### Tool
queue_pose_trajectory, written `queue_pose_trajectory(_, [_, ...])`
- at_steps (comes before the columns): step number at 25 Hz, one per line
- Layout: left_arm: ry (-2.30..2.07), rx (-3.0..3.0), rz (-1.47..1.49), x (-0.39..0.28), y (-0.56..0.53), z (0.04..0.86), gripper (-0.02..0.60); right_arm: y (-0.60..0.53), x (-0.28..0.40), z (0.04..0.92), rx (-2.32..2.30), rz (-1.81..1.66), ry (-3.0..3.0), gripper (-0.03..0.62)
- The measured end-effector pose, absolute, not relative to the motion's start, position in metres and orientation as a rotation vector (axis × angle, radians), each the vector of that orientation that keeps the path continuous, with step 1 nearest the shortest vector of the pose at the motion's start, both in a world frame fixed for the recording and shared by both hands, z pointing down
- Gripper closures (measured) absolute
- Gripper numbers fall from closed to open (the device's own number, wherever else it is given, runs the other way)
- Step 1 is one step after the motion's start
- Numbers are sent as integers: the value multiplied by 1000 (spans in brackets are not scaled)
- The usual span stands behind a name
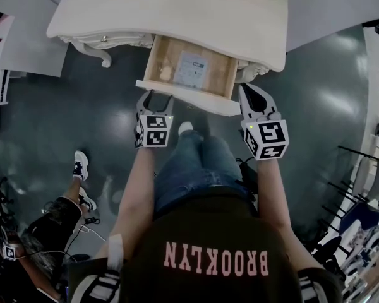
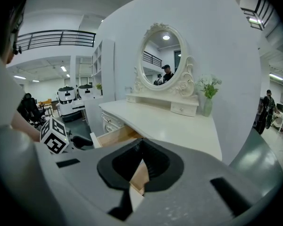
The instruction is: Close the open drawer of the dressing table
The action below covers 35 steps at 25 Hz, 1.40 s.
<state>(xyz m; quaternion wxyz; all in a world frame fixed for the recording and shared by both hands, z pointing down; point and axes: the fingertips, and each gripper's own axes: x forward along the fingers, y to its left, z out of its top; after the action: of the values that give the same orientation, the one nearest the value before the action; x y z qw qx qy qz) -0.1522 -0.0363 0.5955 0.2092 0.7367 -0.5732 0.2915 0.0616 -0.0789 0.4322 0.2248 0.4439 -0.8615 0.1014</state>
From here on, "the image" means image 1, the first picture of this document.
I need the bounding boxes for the person's left forearm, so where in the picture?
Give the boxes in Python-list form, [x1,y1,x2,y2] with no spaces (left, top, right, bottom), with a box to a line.
[108,145,156,260]

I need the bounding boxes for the person's dark printed shirt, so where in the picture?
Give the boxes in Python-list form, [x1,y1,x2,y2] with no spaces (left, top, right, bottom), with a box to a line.
[68,186,344,303]

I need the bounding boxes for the black hip pouch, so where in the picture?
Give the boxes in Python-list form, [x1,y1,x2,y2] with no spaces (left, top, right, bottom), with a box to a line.
[235,157,260,218]

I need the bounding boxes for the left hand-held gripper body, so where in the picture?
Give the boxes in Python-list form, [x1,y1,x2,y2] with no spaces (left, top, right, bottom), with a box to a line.
[135,109,175,149]

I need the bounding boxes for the wooden drawer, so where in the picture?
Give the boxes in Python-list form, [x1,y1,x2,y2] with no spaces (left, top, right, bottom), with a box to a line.
[135,33,243,117]

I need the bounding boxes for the small beige object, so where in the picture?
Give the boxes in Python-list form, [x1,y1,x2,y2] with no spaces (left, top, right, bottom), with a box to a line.
[159,64,174,81]

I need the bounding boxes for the person's blue jeans legs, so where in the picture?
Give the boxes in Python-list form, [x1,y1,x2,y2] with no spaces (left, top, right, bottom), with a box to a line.
[153,129,251,215]

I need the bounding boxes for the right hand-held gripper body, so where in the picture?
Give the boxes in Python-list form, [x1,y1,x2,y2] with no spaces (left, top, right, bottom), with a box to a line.
[240,111,290,162]

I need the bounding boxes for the black floor cable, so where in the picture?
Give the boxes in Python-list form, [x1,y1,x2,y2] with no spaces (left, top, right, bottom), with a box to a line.
[43,215,108,264]

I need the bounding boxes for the cream white dressing table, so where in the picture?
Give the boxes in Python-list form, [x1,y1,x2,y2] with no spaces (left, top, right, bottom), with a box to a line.
[46,0,289,83]

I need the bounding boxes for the grey chair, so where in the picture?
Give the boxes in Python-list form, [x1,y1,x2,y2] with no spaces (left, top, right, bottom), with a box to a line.
[337,144,379,203]

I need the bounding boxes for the pale printed paper card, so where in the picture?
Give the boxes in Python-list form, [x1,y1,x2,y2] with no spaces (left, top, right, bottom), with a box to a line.
[171,50,209,90]

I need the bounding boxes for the person's white shoe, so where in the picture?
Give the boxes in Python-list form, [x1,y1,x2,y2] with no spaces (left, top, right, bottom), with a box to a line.
[73,150,90,182]
[177,121,194,136]
[78,186,97,213]

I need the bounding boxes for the person's right forearm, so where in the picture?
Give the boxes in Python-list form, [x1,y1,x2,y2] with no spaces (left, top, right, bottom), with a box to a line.
[255,157,323,273]

